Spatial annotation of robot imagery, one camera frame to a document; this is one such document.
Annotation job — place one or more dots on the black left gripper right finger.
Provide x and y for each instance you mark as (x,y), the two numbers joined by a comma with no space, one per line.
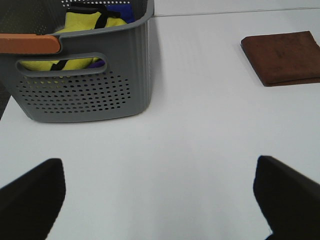
(288,200)

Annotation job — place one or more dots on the grey perforated plastic basket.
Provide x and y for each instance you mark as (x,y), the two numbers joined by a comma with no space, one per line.
(120,88)

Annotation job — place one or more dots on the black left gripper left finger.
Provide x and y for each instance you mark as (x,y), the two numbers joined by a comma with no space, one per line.
(30,205)

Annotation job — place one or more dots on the brown towel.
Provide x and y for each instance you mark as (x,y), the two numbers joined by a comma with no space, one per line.
(284,59)

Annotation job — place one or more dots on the yellow cloth with black trim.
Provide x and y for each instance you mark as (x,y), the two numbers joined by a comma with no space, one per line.
(79,18)

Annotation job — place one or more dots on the blue cloth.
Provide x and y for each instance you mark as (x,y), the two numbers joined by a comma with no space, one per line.
(120,10)

